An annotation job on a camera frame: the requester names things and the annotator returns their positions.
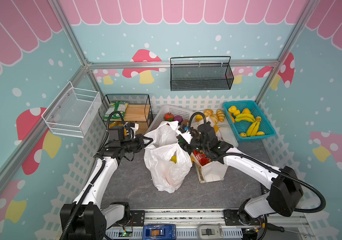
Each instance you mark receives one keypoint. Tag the round bread roll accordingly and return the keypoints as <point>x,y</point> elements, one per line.
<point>208,112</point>

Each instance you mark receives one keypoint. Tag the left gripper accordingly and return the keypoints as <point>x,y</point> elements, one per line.
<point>140,139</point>

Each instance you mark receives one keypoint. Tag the yellow corn bread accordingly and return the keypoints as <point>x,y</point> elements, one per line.
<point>198,118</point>

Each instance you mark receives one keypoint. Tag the green snack bag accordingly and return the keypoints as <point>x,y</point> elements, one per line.
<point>115,110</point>

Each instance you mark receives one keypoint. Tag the yellow lemon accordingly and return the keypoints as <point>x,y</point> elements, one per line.
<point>232,109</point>

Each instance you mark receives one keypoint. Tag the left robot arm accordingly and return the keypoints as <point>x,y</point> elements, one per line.
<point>84,219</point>

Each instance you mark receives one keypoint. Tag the white plastic vegetable basket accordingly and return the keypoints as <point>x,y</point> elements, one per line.
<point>177,111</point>

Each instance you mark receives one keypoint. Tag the white plastic tray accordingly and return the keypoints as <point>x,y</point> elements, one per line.
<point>229,135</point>

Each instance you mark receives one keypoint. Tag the purple onion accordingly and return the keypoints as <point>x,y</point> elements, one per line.
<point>178,118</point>

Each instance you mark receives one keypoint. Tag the black wire wooden shelf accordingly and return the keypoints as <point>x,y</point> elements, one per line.
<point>139,110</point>

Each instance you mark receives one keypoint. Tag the yellow banana bunch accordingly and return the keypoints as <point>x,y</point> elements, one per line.
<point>253,130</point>
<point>245,117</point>

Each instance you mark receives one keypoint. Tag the white canvas tote bag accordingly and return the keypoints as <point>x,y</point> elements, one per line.
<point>211,172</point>

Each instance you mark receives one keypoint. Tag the grey switch box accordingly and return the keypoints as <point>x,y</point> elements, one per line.
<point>210,232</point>

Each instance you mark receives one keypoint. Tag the large croissant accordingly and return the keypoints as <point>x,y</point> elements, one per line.
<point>214,119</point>

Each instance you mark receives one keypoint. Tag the red tomato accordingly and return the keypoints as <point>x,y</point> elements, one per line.
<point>169,117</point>

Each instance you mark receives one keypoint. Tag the teal plastic fruit basket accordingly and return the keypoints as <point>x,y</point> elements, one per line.
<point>242,126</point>

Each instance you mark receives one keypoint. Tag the black wire wall basket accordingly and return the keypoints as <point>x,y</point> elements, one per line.
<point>207,73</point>

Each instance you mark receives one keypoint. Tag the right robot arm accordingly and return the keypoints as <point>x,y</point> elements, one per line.
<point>284,189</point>

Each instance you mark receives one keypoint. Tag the black screwdriver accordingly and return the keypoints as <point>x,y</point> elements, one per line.
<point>275,228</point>

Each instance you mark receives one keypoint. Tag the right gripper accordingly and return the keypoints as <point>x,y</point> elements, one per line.
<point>187,141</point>

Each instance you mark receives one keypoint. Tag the red chips bag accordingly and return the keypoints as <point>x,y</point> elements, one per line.
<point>201,158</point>

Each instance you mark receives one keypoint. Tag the blue box device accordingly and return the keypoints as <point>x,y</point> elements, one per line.
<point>159,232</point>

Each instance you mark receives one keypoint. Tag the right croissant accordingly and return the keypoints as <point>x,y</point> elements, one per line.
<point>221,115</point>

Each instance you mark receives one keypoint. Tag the white plastic grocery bag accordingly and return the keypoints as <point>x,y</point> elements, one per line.
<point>167,162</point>

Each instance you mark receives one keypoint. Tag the white wire wall basket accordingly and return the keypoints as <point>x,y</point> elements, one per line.
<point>72,112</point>

